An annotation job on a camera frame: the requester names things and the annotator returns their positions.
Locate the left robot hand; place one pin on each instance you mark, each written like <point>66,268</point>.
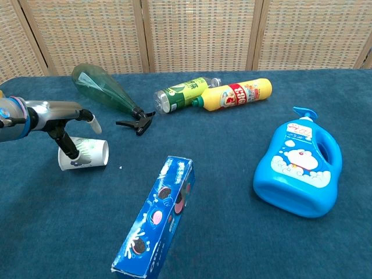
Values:
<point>55,112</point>

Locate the white floral paper cup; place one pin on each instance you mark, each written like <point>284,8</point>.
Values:
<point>96,154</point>

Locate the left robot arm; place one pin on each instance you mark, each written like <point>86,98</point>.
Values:
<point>11,119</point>

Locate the green spray bottle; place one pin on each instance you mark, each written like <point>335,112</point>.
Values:
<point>101,88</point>

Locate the green label clear bottle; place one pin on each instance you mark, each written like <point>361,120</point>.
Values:
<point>180,93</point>

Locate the blue cookie box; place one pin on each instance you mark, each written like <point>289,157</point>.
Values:
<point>162,215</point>

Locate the woven folding screen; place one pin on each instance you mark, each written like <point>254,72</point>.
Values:
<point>186,32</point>

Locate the blue table cloth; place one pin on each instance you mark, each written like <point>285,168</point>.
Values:
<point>221,145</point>

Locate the yellow dish soap bottle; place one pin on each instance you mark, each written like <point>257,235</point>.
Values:
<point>238,94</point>

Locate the blue cartoon detergent jug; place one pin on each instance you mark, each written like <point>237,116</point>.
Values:
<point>299,171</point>

